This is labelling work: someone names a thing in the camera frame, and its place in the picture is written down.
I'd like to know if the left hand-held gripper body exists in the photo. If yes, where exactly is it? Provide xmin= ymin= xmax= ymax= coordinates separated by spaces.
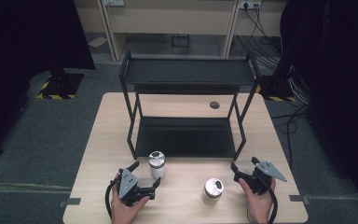
xmin=117 ymin=168 xmax=156 ymax=207

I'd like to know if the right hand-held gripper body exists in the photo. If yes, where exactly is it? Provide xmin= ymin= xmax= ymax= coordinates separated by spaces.
xmin=243 ymin=160 xmax=288 ymax=196

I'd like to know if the glass jar with brown powder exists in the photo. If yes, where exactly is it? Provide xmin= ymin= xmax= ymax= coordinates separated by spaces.
xmin=202 ymin=177 xmax=225 ymax=206

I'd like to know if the black two-tier metal rack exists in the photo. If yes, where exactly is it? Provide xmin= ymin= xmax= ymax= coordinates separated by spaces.
xmin=118 ymin=49 xmax=262 ymax=161

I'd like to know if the person's left hand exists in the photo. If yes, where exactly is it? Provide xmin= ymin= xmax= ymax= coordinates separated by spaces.
xmin=109 ymin=174 xmax=152 ymax=224

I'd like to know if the person's right hand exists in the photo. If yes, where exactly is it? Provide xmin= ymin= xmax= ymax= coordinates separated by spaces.
xmin=238 ymin=177 xmax=277 ymax=224

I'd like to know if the grey floor tape strip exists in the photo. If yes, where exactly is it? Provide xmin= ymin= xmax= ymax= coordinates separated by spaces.
xmin=288 ymin=193 xmax=310 ymax=205
xmin=58 ymin=197 xmax=82 ymax=208

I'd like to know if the black stand base striped tape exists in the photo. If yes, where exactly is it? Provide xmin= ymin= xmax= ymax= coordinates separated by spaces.
xmin=255 ymin=59 xmax=296 ymax=103
xmin=36 ymin=68 xmax=85 ymax=101

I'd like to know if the black curtain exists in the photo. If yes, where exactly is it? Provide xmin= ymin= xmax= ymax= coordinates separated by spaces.
xmin=0 ymin=0 xmax=96 ymax=161
xmin=280 ymin=0 xmax=358 ymax=217

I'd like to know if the white paper sheet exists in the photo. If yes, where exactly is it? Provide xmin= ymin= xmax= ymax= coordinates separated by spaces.
xmin=87 ymin=35 xmax=108 ymax=49

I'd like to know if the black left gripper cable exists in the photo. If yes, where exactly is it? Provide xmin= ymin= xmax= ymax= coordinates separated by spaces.
xmin=104 ymin=179 xmax=121 ymax=219

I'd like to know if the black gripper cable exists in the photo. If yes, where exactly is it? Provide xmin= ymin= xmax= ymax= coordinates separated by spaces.
xmin=255 ymin=173 xmax=280 ymax=224
xmin=104 ymin=179 xmax=121 ymax=219

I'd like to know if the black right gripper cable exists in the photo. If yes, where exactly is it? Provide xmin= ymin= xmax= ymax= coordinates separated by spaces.
xmin=255 ymin=173 xmax=280 ymax=224

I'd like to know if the black floor cable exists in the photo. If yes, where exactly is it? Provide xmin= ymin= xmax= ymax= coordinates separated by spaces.
xmin=269 ymin=104 xmax=310 ymax=171

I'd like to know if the bundle of cables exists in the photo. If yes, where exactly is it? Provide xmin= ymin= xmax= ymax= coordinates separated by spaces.
xmin=286 ymin=66 xmax=312 ymax=105

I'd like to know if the black plugged power cable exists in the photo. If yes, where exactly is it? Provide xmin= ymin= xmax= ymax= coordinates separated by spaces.
xmin=244 ymin=4 xmax=282 ymax=60
xmin=255 ymin=4 xmax=285 ymax=68

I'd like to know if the white wall power outlet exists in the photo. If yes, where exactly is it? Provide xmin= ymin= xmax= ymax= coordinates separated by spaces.
xmin=103 ymin=0 xmax=126 ymax=7
xmin=239 ymin=0 xmax=262 ymax=9

